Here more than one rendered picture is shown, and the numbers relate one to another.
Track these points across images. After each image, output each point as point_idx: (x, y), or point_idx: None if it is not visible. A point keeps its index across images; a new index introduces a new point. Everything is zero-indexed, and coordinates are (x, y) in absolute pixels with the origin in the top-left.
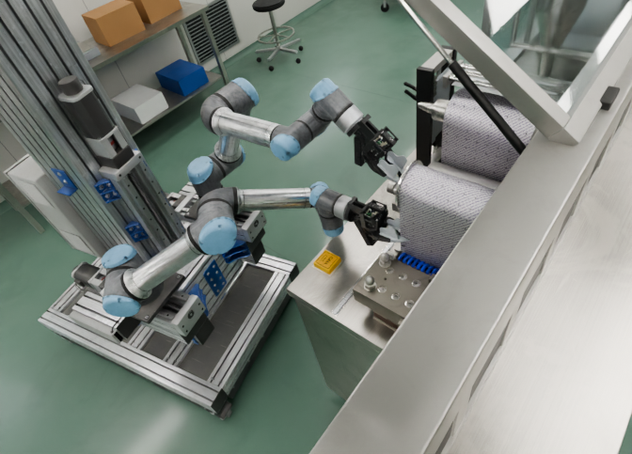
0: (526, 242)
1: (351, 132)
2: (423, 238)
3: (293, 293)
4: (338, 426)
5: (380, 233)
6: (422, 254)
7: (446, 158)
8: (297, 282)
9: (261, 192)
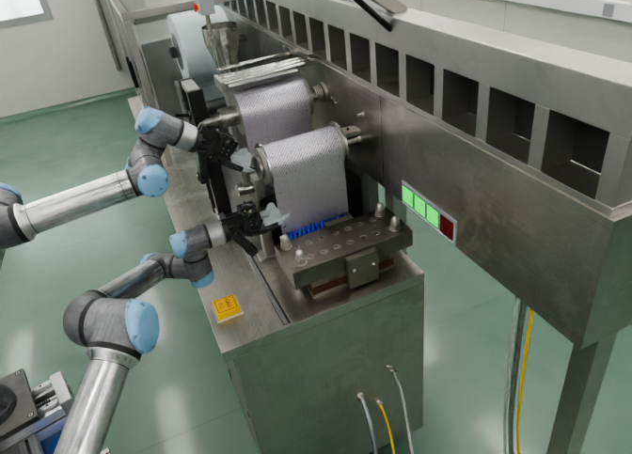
0: (460, 23)
1: (198, 142)
2: (301, 199)
3: (234, 348)
4: (541, 57)
5: (265, 225)
6: (303, 219)
7: (254, 150)
8: (224, 340)
9: (117, 281)
